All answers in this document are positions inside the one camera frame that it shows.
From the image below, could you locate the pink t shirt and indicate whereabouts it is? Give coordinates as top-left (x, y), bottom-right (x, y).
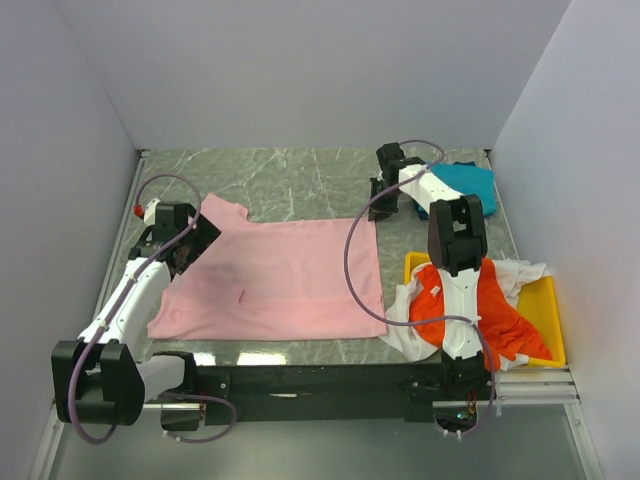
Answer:
top-left (147, 194), bottom-right (387, 341)

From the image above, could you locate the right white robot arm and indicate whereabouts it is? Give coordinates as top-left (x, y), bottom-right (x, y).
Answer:
top-left (367, 142), bottom-right (490, 399)

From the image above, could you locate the black base beam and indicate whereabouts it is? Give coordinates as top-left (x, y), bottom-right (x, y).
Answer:
top-left (163, 363), bottom-right (495, 426)

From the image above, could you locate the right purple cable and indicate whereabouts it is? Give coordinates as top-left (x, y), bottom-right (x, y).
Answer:
top-left (344, 138), bottom-right (503, 437)

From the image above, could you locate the white t shirt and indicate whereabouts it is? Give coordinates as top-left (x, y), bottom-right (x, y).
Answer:
top-left (382, 260), bottom-right (549, 371)

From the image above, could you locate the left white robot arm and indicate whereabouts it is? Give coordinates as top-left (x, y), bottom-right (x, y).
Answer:
top-left (51, 202), bottom-right (220, 426)

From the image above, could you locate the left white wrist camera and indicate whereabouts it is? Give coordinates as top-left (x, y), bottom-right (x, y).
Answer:
top-left (133, 198), bottom-right (160, 226)

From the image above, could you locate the folded teal t shirt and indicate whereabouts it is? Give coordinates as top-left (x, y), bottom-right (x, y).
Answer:
top-left (431, 163), bottom-right (497, 218)

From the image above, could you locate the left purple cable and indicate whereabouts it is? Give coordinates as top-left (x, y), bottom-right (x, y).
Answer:
top-left (67, 172), bottom-right (239, 445)

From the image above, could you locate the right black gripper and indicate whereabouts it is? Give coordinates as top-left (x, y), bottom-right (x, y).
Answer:
top-left (367, 178), bottom-right (400, 223)

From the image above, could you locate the orange t shirt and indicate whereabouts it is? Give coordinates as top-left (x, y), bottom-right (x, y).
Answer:
top-left (409, 258), bottom-right (553, 369)

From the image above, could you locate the yellow plastic bin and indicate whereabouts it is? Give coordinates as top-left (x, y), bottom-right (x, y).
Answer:
top-left (403, 252), bottom-right (566, 368)

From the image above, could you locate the purple cable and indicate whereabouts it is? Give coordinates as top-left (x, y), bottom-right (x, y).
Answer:
top-left (67, 172), bottom-right (239, 445)
top-left (344, 138), bottom-right (503, 437)

